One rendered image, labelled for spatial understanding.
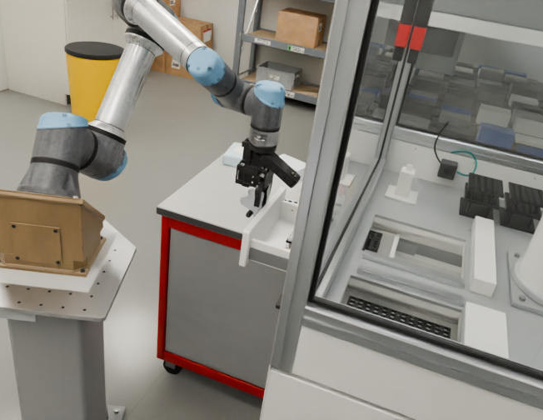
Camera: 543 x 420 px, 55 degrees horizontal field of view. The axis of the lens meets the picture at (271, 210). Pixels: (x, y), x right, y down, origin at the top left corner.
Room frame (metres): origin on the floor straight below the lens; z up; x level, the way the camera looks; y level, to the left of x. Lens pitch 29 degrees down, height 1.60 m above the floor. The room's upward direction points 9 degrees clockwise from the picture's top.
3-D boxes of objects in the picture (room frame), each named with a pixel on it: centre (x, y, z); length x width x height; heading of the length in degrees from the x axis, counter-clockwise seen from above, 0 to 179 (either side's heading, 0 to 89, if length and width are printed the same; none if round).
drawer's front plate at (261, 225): (1.23, 0.01, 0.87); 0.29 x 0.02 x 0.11; 164
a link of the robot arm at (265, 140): (1.24, 0.05, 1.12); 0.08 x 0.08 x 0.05
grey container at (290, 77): (5.34, 0.13, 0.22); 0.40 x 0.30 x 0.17; 73
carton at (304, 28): (5.30, -0.02, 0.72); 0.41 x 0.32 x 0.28; 73
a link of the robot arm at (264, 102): (1.24, 0.05, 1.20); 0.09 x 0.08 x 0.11; 60
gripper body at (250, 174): (1.25, 0.05, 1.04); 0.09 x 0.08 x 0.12; 74
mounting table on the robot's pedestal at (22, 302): (1.11, 0.58, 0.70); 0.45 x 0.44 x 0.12; 93
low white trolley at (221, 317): (1.66, 0.00, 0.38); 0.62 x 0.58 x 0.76; 164
